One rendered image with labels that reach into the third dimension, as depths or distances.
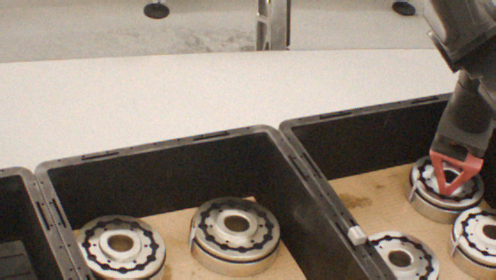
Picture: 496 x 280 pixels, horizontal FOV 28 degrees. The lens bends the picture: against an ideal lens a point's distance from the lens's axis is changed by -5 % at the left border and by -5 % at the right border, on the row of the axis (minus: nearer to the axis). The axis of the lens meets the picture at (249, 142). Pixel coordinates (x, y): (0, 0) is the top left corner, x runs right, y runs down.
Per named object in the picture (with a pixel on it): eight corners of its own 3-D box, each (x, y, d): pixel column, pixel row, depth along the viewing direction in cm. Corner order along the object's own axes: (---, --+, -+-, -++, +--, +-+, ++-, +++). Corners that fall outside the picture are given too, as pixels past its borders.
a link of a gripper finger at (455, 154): (476, 181, 132) (494, 124, 126) (464, 213, 127) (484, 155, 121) (429, 163, 134) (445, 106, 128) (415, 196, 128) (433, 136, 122)
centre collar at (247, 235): (207, 216, 120) (208, 212, 120) (246, 208, 122) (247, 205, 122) (225, 245, 117) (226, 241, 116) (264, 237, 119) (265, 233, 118)
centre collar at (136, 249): (92, 235, 115) (92, 230, 114) (133, 228, 117) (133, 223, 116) (106, 265, 111) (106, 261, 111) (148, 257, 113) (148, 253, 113)
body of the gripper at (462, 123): (495, 118, 130) (510, 71, 125) (481, 162, 122) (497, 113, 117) (449, 101, 131) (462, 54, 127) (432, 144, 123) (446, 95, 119)
